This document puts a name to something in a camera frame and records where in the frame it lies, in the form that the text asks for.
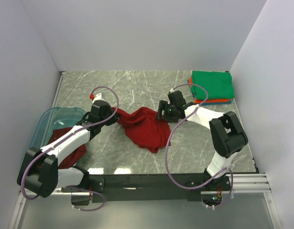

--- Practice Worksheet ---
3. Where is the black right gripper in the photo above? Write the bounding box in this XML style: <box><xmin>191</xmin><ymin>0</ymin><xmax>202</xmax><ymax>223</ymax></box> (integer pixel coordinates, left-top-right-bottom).
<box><xmin>155</xmin><ymin>100</ymin><xmax>179</xmax><ymax>124</ymax></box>

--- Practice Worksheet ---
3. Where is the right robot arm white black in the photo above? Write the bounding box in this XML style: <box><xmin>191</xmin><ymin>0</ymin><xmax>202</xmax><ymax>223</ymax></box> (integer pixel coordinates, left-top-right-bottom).
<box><xmin>157</xmin><ymin>90</ymin><xmax>248</xmax><ymax>190</ymax></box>

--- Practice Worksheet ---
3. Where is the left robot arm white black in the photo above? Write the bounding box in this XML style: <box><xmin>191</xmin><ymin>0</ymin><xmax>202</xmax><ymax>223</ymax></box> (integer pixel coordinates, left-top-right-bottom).
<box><xmin>17</xmin><ymin>100</ymin><xmax>118</xmax><ymax>198</ymax></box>

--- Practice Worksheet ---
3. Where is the folded orange t shirt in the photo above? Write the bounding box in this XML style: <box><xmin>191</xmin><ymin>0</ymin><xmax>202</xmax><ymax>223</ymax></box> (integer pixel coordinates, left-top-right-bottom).
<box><xmin>192</xmin><ymin>92</ymin><xmax>231</xmax><ymax>105</ymax></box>

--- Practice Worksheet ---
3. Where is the folded blue t shirt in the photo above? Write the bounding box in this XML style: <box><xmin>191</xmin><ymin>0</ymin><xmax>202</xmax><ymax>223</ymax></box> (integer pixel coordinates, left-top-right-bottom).
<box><xmin>189</xmin><ymin>80</ymin><xmax>235</xmax><ymax>105</ymax></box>

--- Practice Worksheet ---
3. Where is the clear blue plastic bin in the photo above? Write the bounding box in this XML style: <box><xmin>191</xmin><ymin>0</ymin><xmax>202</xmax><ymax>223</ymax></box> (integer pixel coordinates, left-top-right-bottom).
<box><xmin>29</xmin><ymin>107</ymin><xmax>86</xmax><ymax>148</ymax></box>

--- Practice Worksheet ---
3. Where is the dark red t shirt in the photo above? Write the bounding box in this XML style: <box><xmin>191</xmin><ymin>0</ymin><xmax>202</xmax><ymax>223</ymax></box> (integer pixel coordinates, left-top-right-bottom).
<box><xmin>47</xmin><ymin>127</ymin><xmax>86</xmax><ymax>169</ymax></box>

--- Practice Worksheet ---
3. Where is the folded green t shirt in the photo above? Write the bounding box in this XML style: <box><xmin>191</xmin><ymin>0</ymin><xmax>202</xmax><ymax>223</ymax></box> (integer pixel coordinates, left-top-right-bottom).
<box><xmin>191</xmin><ymin>71</ymin><xmax>235</xmax><ymax>100</ymax></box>

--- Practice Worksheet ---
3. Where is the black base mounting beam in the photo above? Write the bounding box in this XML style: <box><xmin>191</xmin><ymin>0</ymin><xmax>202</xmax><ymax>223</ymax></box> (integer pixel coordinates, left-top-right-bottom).
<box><xmin>61</xmin><ymin>173</ymin><xmax>231</xmax><ymax>206</ymax></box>

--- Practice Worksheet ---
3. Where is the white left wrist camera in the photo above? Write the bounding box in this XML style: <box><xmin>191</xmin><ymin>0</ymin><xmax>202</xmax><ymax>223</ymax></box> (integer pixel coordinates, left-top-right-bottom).
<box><xmin>89</xmin><ymin>92</ymin><xmax>105</xmax><ymax>103</ymax></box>

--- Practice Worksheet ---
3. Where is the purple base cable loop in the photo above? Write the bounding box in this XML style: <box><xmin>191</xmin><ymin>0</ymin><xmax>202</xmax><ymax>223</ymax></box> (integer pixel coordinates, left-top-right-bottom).
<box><xmin>73</xmin><ymin>188</ymin><xmax>107</xmax><ymax>212</ymax></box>

